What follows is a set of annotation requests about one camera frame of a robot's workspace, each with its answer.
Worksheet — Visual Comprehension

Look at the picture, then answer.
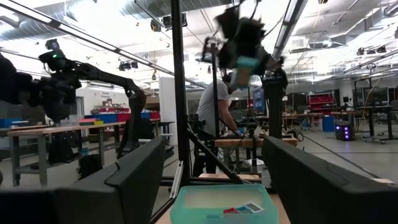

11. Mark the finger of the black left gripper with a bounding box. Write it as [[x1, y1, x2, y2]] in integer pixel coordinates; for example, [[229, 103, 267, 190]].
[[257, 54, 272, 76], [218, 42, 239, 71]]

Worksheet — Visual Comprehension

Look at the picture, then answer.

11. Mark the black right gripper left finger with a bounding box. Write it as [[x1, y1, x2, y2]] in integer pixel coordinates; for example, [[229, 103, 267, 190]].
[[0, 136, 167, 224]]

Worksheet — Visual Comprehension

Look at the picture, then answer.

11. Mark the ceiling light strip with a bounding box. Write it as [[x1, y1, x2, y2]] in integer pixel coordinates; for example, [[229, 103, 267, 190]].
[[271, 0, 308, 60]]

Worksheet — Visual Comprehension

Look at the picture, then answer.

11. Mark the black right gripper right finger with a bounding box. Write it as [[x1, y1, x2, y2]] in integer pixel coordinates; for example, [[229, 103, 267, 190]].
[[261, 136, 398, 224]]

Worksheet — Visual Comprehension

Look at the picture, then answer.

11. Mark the black desk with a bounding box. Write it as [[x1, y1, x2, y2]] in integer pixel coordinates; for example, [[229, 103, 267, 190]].
[[354, 105, 398, 141]]

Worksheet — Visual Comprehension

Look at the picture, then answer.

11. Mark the white framed case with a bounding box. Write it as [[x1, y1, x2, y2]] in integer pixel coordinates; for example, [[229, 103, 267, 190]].
[[242, 201, 266, 214]]

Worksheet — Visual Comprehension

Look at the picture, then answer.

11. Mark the blue barrel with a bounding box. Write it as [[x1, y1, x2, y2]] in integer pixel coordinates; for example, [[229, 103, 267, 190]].
[[322, 115, 336, 133]]

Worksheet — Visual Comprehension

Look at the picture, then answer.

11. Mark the black device with purple lights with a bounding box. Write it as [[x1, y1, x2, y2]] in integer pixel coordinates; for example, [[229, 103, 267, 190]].
[[335, 120, 353, 142]]

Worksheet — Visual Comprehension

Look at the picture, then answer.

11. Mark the wooden workbench with metal legs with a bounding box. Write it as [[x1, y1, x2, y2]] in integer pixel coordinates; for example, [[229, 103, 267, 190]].
[[214, 136, 299, 175], [7, 120, 131, 187]]

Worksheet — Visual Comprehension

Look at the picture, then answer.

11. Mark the black aluminium table frame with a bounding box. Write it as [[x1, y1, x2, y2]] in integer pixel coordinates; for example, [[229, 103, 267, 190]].
[[150, 0, 265, 224]]

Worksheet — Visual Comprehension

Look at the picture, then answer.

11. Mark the black backpack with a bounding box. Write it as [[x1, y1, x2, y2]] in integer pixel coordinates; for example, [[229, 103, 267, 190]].
[[76, 154, 103, 180]]

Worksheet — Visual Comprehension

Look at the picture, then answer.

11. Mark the person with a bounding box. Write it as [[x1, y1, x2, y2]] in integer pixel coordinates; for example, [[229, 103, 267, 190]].
[[195, 73, 243, 177]]

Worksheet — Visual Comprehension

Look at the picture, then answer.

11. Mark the teal translucent plastic bin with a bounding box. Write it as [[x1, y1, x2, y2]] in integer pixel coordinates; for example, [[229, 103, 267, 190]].
[[169, 184, 280, 224]]

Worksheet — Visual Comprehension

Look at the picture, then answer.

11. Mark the blue banner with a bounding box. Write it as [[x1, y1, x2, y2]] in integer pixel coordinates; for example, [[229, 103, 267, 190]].
[[252, 86, 267, 113]]

